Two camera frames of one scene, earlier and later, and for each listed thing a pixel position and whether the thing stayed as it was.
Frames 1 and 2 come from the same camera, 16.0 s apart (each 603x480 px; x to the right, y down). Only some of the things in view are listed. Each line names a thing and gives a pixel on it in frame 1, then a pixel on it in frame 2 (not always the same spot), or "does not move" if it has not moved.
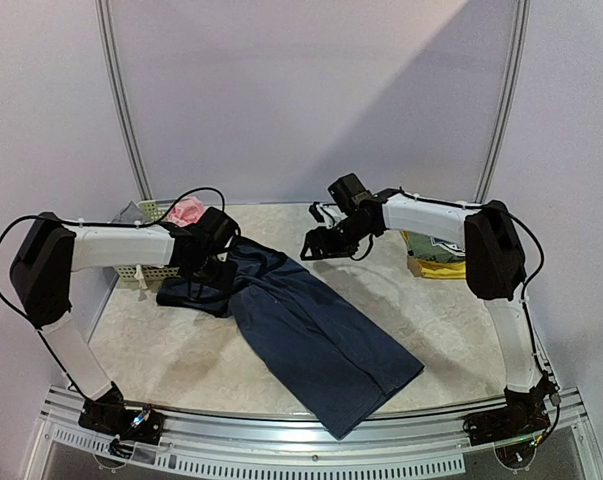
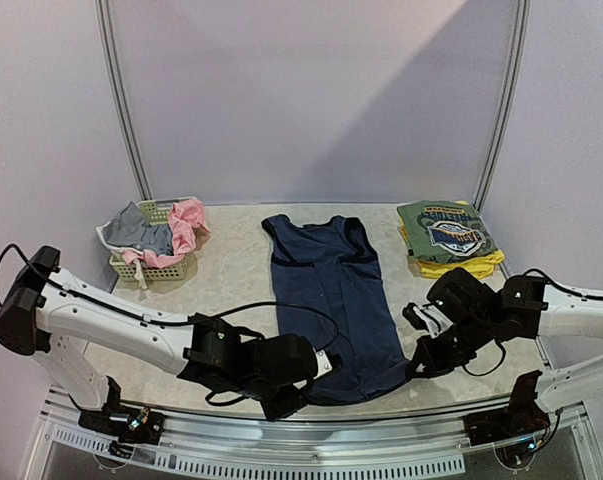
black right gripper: [328, 238] to [432, 361]
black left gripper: [225, 280] to [279, 411]
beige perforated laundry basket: [153, 211] does not move
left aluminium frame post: [111, 55] does not move
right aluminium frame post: [512, 100] does not move
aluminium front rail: [238, 446] does not move
